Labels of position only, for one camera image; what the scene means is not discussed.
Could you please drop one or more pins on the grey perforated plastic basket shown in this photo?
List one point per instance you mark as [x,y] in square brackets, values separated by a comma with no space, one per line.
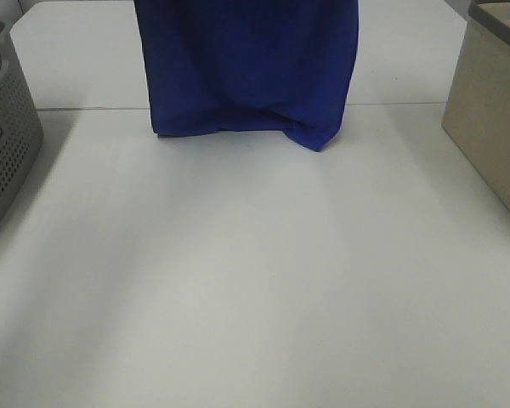
[21,131]

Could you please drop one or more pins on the blue towel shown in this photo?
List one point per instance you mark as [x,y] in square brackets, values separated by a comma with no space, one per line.
[215,66]

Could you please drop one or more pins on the beige storage box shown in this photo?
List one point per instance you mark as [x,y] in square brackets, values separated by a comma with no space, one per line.
[477,113]

